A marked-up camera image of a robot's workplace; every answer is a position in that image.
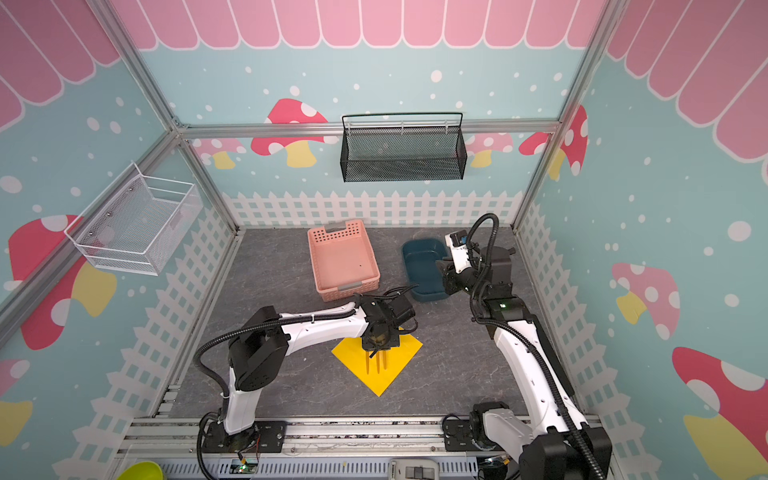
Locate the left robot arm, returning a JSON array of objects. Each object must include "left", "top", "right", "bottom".
[{"left": 193, "top": 286, "right": 415, "bottom": 455}]

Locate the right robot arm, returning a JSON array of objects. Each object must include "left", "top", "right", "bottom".
[{"left": 437, "top": 213, "right": 612, "bottom": 479}]

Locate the pink perforated plastic basket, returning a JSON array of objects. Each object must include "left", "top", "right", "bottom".
[{"left": 307, "top": 219, "right": 380, "bottom": 302}]

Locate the black wire mesh wall basket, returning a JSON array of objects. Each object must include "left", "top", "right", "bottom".
[{"left": 340, "top": 112, "right": 468, "bottom": 182}]

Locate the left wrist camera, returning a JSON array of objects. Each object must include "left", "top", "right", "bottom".
[{"left": 388, "top": 295, "right": 415, "bottom": 325}]

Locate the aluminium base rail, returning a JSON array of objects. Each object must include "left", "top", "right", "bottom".
[{"left": 113, "top": 415, "right": 613, "bottom": 480}]

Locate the dark teal plastic tray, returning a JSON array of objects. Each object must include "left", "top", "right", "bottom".
[{"left": 402, "top": 238, "right": 448, "bottom": 303}]

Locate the green round object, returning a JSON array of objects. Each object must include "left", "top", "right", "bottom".
[{"left": 117, "top": 461, "right": 166, "bottom": 480}]

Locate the yellow paper napkin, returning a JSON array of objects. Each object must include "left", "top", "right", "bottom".
[{"left": 332, "top": 335, "right": 423, "bottom": 397}]

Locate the white wire mesh wall basket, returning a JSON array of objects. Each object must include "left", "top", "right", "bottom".
[{"left": 64, "top": 163, "right": 203, "bottom": 276}]

